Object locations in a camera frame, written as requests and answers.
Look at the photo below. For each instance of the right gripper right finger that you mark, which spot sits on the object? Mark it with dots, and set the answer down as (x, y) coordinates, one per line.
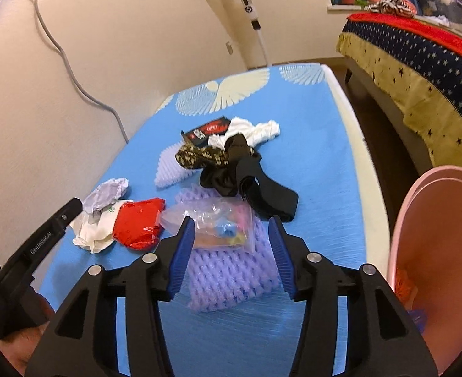
(382, 338)

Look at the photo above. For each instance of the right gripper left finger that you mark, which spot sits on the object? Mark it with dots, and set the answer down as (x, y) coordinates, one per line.
(81, 338)

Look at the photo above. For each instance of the red plastic wrapper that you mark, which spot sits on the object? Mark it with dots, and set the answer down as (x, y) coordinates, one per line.
(137, 225)

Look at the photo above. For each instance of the purple foam net sleeve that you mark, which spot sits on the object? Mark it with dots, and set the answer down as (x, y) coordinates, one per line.
(223, 278)

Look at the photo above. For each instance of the white paper trash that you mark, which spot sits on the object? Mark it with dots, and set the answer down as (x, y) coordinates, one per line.
(93, 228)

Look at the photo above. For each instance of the clear plastic bag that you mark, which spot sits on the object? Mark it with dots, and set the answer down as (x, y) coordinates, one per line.
(220, 223)

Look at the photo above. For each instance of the black sock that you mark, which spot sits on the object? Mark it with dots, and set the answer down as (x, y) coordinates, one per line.
(244, 177)

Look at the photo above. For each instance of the floral dark cloth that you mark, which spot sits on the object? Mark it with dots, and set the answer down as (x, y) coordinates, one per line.
(191, 157)

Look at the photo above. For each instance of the person's left hand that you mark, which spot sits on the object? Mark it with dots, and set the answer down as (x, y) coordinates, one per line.
(18, 347)

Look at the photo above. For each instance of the pink plastic basin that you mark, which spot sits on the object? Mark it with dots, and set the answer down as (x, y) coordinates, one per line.
(425, 260)

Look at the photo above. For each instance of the blue patterned mattress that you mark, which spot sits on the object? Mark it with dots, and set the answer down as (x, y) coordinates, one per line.
(232, 314)

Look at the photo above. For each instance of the black red cigarette box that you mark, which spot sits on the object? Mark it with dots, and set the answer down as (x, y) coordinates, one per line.
(199, 136)

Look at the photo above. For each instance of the crumpled white tissue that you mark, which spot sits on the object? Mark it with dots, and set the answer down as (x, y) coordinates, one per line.
(255, 134)

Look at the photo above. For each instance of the bed with star blanket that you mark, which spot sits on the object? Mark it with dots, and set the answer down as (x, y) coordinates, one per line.
(419, 67)

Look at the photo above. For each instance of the striped clothes pile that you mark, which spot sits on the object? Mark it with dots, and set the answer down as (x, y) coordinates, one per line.
(403, 8)

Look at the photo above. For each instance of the clear storage box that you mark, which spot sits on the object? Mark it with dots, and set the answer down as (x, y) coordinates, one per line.
(448, 12)

